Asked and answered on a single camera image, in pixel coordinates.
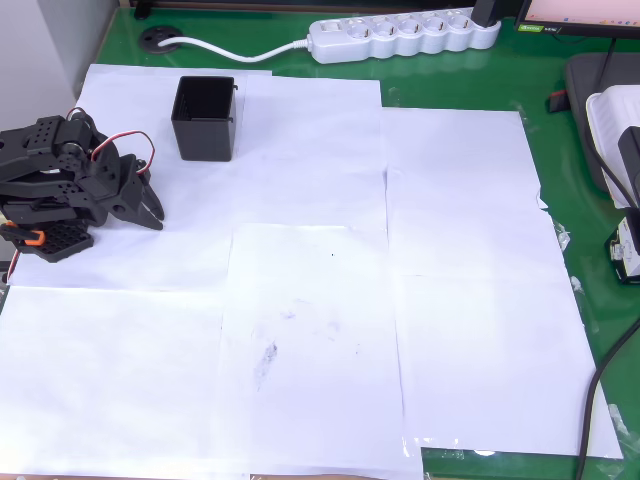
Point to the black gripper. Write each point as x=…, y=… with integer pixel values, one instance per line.
x=131, y=191

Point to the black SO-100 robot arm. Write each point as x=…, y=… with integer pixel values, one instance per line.
x=30, y=195

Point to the black open box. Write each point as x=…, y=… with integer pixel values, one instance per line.
x=205, y=140

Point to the white paper sheet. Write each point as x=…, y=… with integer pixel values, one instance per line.
x=100, y=375
x=310, y=375
x=310, y=150
x=460, y=190
x=500, y=375
x=165, y=260

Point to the white power strip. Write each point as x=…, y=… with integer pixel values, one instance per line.
x=400, y=42

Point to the black plug adapter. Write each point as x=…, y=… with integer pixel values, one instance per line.
x=485, y=10

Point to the white device at right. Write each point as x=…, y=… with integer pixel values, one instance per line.
x=607, y=120

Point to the black computer monitor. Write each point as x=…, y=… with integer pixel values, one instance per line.
x=575, y=10

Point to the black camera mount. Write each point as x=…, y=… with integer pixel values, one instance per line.
x=631, y=150

